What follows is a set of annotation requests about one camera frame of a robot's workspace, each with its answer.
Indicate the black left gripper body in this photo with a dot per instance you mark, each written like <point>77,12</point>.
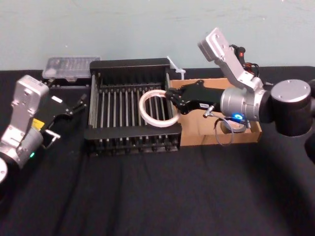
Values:
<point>53,109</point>

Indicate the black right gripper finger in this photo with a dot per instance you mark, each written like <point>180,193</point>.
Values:
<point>184,88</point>
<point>180,107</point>

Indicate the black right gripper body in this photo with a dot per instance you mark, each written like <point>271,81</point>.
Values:
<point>204,98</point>

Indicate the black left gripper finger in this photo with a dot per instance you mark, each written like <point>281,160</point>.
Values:
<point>76,108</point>

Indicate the white tape roll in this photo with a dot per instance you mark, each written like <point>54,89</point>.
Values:
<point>142,108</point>

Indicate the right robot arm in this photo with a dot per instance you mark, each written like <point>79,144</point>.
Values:
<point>288,103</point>

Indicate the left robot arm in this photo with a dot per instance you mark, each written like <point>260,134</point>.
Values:
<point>24,98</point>

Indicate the silver tape roll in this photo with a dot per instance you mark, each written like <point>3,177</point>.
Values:
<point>237,129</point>

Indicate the shallow brown cardboard tray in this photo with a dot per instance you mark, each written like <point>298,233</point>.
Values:
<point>197,131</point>

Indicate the clear plastic case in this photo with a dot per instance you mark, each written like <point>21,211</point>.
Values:
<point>70,66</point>

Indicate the black rack with steel bars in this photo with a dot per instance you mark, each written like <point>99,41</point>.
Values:
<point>128,67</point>

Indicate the black table cloth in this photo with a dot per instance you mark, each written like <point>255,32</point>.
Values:
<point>157,196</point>

